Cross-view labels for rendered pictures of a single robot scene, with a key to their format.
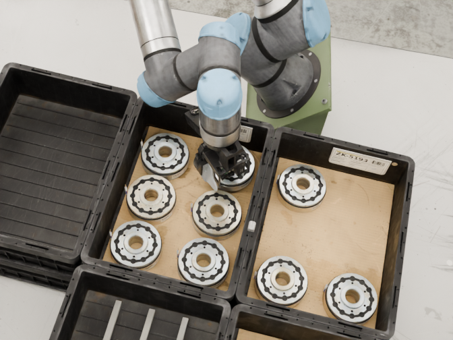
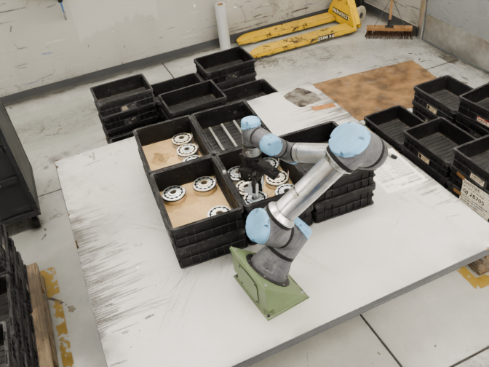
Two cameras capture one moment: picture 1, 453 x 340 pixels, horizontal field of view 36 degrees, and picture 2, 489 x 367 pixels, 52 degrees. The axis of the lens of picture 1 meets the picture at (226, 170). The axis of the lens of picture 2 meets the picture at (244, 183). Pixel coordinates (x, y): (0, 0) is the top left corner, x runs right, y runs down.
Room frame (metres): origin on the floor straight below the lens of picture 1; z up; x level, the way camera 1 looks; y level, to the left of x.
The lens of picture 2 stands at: (2.19, -0.65, 2.23)
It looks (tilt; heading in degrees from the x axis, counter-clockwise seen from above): 39 degrees down; 157
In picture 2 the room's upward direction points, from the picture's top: 7 degrees counter-clockwise
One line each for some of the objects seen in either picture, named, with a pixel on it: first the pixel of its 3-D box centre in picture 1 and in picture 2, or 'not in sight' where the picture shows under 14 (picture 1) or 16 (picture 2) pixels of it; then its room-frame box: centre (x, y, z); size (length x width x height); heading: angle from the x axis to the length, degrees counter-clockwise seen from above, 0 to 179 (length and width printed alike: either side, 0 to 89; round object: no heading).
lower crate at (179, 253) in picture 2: not in sight; (200, 220); (0.61, -0.22, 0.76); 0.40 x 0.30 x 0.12; 173
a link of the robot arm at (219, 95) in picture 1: (219, 101); (251, 132); (0.70, 0.03, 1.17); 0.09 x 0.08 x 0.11; 7
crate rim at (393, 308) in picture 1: (329, 227); (194, 191); (0.61, -0.22, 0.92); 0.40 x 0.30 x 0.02; 173
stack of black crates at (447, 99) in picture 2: not in sight; (447, 113); (0.08, 1.78, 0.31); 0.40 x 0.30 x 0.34; 177
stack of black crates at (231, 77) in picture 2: not in sight; (227, 85); (-1.12, 0.70, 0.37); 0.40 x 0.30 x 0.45; 87
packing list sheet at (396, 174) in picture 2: not in sight; (388, 168); (0.72, 0.72, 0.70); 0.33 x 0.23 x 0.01; 177
